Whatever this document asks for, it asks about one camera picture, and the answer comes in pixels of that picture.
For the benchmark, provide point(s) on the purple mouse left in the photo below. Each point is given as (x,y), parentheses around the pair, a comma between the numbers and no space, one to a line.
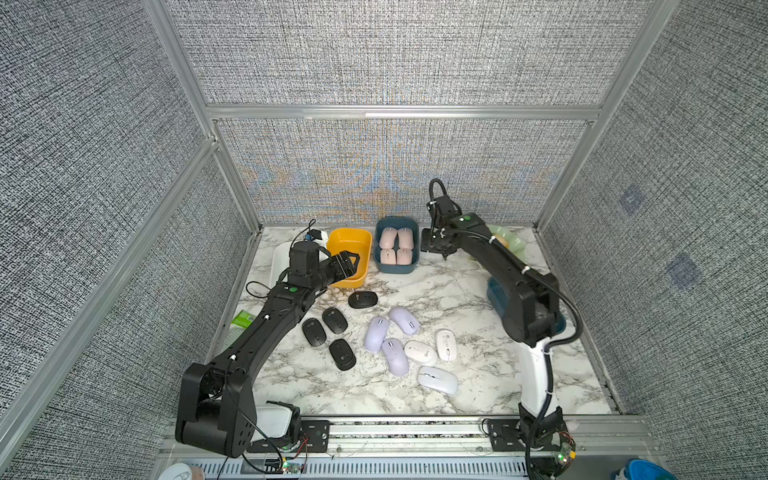
(376,334)

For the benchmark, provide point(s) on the purple mouse upper right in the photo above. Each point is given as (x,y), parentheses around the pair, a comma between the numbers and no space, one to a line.
(406,320)

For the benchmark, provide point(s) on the white mouse front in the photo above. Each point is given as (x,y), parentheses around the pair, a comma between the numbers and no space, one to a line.
(438,379)

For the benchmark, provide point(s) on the purple mouse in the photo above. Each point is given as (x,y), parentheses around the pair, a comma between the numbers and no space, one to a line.
(406,320)
(376,334)
(397,360)

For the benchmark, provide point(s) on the white mouse centre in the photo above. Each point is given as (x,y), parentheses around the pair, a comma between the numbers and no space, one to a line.
(421,353)

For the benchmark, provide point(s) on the yellow storage box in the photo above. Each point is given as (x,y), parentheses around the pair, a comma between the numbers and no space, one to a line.
(358,242)

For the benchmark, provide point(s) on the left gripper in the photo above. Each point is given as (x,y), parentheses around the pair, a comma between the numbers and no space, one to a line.
(336,263)

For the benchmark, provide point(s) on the white mouse right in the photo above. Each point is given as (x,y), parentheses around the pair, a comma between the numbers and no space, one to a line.
(446,345)

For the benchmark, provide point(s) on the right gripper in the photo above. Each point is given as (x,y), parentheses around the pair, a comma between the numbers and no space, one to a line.
(426,242)

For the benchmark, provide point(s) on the blue object bottom right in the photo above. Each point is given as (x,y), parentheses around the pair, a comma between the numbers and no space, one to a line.
(638,469)

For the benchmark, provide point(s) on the green wavy plate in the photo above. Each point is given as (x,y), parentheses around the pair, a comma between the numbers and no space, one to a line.
(510,240)

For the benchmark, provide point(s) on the purple mouse front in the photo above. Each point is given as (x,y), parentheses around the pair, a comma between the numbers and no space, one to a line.
(397,360)

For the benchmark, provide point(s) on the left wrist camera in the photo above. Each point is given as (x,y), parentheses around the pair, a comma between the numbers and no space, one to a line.
(319,236)

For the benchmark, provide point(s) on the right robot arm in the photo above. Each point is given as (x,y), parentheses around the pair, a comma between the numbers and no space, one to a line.
(529,318)

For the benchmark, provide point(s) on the black mouse middle right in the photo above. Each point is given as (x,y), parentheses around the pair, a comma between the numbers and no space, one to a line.
(335,320)

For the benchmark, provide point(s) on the white mouse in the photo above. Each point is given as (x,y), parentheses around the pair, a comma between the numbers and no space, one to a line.
(438,379)
(421,353)
(446,345)

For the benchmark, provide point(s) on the pink mouse with scroll wheel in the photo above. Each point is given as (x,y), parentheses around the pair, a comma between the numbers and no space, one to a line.
(405,238)

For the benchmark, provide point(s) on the green white object at wall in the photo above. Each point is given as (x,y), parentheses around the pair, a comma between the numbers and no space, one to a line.
(241,322)

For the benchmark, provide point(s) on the black mouse front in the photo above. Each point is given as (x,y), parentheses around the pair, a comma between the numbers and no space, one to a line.
(342,354)

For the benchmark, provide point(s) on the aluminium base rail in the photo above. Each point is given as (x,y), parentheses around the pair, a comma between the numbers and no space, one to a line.
(460,447)

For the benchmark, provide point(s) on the white storage box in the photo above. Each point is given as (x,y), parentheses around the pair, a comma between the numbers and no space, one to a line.
(280,262)

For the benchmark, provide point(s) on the black mouse near yellow box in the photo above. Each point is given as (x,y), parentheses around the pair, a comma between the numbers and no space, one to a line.
(363,299)

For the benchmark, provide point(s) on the white round object bottom left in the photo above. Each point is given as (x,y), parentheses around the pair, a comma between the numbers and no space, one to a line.
(178,471)

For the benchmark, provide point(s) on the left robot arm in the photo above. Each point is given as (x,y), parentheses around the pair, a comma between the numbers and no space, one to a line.
(216,409)

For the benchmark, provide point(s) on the black mouse middle left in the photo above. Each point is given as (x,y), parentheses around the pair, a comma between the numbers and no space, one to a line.
(314,332)

